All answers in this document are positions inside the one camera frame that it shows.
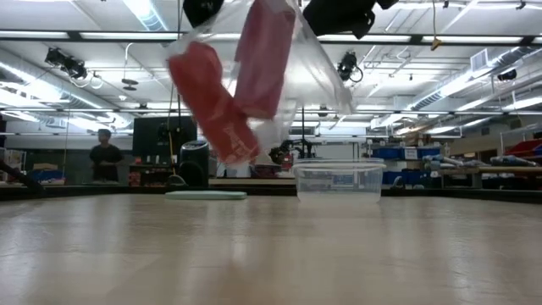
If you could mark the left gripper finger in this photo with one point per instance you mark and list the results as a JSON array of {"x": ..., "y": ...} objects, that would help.
[{"x": 203, "y": 10}]

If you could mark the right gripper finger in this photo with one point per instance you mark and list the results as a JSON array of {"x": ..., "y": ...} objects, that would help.
[{"x": 339, "y": 14}]

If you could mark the clear plastic container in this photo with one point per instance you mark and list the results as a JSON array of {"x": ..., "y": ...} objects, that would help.
[{"x": 339, "y": 163}]

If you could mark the light blue container lid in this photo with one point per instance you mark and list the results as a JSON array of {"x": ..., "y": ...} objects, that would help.
[{"x": 205, "y": 195}]

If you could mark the yellow hanging connector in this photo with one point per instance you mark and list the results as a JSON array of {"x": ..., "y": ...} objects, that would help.
[{"x": 436, "y": 42}]

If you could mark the black monitor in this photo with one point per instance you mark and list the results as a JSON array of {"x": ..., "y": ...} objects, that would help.
[{"x": 146, "y": 135}]

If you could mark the black robot workstation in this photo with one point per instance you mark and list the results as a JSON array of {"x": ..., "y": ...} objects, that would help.
[{"x": 292, "y": 148}]

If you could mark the blue storage bin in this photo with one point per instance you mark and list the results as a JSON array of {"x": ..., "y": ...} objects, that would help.
[
  {"x": 428, "y": 152},
  {"x": 406, "y": 177},
  {"x": 387, "y": 153}
]

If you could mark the white ceiling vent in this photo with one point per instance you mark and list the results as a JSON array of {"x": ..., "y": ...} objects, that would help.
[{"x": 480, "y": 60}]

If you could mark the low black shelf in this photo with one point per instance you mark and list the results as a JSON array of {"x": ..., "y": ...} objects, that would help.
[{"x": 148, "y": 175}]

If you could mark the person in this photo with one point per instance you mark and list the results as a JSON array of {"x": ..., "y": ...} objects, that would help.
[{"x": 106, "y": 156}]

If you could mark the grey fabric bundle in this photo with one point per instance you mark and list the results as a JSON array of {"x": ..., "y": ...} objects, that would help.
[
  {"x": 449, "y": 161},
  {"x": 512, "y": 161}
]

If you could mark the wooden workbench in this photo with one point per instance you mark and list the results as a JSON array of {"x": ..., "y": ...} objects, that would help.
[{"x": 491, "y": 170}]

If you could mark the blue crate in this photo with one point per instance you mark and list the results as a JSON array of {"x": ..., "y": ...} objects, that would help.
[{"x": 46, "y": 175}]

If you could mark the red storage bin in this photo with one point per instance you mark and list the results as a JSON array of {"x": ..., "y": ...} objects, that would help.
[{"x": 525, "y": 149}]

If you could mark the black ceiling camera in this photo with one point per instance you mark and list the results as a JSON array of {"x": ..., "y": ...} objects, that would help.
[
  {"x": 347, "y": 68},
  {"x": 507, "y": 75},
  {"x": 68, "y": 64}
]

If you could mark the silver air duct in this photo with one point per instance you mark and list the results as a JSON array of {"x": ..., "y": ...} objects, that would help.
[{"x": 144, "y": 12}]

